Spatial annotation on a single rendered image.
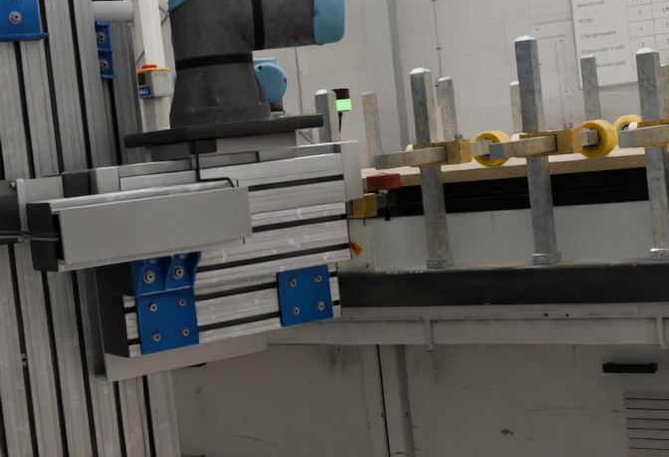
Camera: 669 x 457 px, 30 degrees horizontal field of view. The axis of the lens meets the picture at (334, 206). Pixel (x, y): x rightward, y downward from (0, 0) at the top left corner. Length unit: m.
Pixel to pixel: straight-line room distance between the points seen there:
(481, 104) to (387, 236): 7.29
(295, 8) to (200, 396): 1.83
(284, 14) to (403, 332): 1.14
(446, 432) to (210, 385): 0.72
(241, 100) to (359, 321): 1.14
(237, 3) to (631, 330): 1.14
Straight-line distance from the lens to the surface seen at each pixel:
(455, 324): 2.73
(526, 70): 2.57
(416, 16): 10.48
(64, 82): 1.91
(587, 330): 2.60
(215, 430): 3.48
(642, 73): 2.48
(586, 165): 2.75
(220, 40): 1.82
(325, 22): 1.85
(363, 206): 2.77
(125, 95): 2.01
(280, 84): 2.42
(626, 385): 2.85
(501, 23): 10.20
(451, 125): 3.88
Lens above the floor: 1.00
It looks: 3 degrees down
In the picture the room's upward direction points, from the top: 6 degrees counter-clockwise
